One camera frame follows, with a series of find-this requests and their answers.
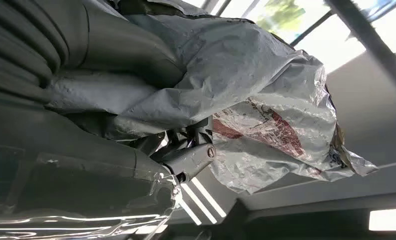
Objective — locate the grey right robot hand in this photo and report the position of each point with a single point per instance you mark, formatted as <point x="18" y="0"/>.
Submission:
<point x="85" y="185"/>

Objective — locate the striped ceiling light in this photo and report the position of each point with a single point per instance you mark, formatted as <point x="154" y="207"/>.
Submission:
<point x="201" y="202"/>

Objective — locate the rectangular ceiling light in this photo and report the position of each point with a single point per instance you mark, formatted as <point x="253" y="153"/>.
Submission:
<point x="389" y="219"/>

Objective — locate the dark window frame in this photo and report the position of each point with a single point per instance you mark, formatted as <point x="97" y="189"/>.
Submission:
<point x="366" y="33"/>

